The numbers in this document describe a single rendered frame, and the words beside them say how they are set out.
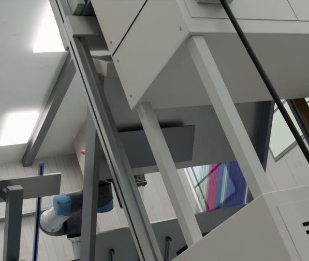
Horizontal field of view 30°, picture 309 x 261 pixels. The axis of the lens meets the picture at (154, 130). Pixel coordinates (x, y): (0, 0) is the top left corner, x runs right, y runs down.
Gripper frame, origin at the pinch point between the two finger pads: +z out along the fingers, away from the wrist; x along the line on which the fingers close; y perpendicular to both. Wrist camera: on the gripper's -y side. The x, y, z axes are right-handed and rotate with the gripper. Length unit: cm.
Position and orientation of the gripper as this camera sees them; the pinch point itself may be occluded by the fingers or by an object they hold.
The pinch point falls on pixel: (141, 185)
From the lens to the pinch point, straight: 186.7
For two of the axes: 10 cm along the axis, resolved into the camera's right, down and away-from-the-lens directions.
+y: -0.5, -10.0, -0.8
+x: 8.4, -0.8, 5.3
